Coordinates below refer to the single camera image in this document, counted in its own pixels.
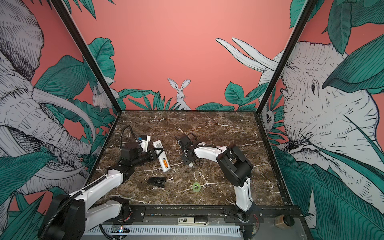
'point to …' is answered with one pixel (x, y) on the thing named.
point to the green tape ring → (196, 187)
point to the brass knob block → (284, 222)
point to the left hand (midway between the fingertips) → (162, 148)
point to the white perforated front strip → (164, 231)
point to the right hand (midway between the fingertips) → (185, 157)
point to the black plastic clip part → (159, 181)
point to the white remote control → (162, 157)
